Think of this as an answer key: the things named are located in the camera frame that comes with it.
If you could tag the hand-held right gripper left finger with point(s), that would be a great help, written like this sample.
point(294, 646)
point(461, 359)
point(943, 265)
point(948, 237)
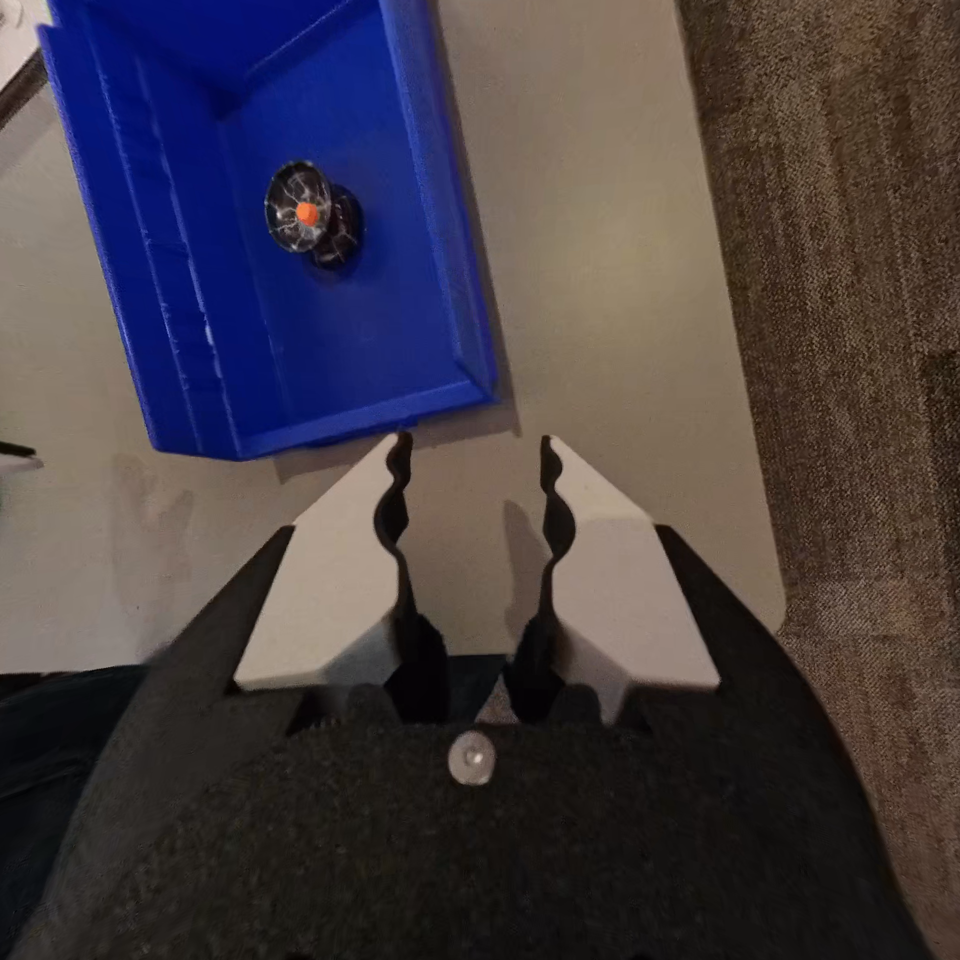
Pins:
point(330, 585)

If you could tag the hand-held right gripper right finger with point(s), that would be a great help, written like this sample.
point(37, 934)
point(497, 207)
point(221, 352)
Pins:
point(622, 592)

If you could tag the white desk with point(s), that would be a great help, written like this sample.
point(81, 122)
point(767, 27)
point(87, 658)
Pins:
point(600, 300)

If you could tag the blue plastic bin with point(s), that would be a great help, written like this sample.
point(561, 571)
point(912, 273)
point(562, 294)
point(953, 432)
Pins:
point(360, 337)

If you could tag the person's dark trouser leg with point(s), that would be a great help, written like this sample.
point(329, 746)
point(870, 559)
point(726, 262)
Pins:
point(45, 750)

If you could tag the thin black rod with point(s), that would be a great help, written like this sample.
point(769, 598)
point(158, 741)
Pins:
point(16, 450)

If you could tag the black marbled yo-yo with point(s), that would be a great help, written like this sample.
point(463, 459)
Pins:
point(295, 193)

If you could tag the white side table black edge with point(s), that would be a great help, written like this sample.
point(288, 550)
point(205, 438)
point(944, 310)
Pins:
point(15, 37)

